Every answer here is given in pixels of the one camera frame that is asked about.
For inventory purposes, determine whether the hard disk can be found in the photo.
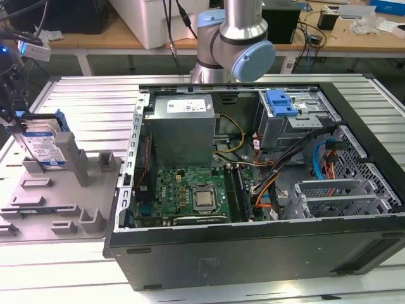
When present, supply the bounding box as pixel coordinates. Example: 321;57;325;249
0;109;69;168

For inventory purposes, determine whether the blue data wire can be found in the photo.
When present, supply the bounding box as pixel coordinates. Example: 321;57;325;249
311;139;347;193

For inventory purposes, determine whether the orange power wire black plug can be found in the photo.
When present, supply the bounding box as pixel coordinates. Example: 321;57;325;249
322;150;342;199

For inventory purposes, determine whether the grey metal disk bay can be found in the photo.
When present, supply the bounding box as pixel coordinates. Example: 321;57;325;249
293;179;397;219

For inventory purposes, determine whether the white crumpled wrapper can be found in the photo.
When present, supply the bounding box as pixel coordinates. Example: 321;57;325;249
37;27;66;42

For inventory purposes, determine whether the large black box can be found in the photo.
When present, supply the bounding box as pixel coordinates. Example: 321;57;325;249
6;0;110;35

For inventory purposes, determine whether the wooden desk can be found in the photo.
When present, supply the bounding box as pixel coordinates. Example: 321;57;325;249
0;0;405;75

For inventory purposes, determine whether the grey plastic parts rack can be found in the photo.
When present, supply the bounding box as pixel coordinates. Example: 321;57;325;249
0;131;125;244

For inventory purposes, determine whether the black case fan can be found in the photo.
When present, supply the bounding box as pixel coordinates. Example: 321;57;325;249
135;131;159;203

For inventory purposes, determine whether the white foam box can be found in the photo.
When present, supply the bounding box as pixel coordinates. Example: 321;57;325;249
109;0;203;50

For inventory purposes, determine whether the grey power supply unit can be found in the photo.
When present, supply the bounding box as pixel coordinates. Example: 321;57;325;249
144;93;218;167

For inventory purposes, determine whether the green motherboard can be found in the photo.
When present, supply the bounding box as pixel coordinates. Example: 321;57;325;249
134;166;263;227

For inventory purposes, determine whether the CPU socket with metal cover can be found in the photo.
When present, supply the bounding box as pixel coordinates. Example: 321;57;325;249
189;185;221;215

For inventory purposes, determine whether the silver CPU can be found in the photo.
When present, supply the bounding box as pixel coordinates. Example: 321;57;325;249
195;191;215;206

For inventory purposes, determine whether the black graphics card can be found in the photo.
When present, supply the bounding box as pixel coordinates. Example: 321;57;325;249
172;215;227;226

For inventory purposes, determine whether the black open PC case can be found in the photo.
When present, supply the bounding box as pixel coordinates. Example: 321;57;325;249
103;73;405;292

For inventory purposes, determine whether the blue plastic drive latch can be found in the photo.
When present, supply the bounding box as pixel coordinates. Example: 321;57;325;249
265;91;299;117

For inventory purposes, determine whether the grey optical drive cage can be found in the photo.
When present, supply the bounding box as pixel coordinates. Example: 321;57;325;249
256;90;341;153

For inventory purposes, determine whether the black desktop computer box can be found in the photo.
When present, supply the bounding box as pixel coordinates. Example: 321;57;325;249
261;8;302;45

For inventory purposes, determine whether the small black box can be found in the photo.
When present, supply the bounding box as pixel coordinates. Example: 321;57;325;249
317;9;339;32

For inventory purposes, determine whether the pale grey flat box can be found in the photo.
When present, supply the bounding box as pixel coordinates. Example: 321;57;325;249
338;4;377;20

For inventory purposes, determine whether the clear plastic bag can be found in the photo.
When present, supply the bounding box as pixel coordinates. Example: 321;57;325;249
352;15;385;35

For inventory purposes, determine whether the blue cardboard box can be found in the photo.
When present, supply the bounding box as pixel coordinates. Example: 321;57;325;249
370;0;405;15

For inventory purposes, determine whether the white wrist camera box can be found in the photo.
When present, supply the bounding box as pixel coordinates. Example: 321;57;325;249
17;39;52;63

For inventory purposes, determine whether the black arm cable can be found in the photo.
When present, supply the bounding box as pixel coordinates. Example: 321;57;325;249
162;0;199;79

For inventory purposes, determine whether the yellow and black wire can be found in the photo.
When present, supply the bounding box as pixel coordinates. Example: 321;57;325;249
213;113;247;156

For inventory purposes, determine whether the orange curved wire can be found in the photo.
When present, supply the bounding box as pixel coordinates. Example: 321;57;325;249
252;180;275;210

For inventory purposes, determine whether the black cable bundle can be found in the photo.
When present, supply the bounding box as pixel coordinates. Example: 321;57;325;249
252;125;336;219

